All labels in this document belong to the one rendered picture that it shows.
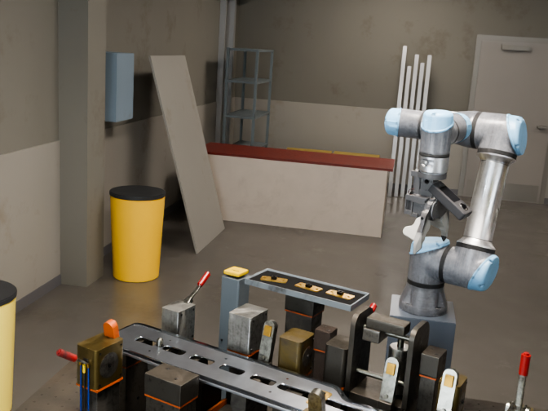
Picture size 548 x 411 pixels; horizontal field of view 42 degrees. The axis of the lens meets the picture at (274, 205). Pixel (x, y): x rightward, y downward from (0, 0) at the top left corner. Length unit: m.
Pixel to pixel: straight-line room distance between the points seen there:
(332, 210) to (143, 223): 2.54
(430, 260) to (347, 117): 7.92
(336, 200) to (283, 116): 3.03
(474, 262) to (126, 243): 3.80
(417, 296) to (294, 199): 5.29
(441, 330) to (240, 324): 0.62
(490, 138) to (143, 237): 3.77
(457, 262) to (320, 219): 5.34
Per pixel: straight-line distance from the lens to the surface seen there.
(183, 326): 2.30
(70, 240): 5.57
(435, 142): 1.79
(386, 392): 1.97
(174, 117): 6.57
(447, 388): 1.94
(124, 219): 5.56
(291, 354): 2.06
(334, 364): 2.05
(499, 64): 10.02
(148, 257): 5.66
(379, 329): 1.96
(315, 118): 10.14
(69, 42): 5.35
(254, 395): 1.92
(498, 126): 2.23
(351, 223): 7.46
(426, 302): 2.27
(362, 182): 7.37
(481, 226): 2.21
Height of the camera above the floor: 1.89
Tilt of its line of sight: 13 degrees down
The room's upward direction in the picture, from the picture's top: 4 degrees clockwise
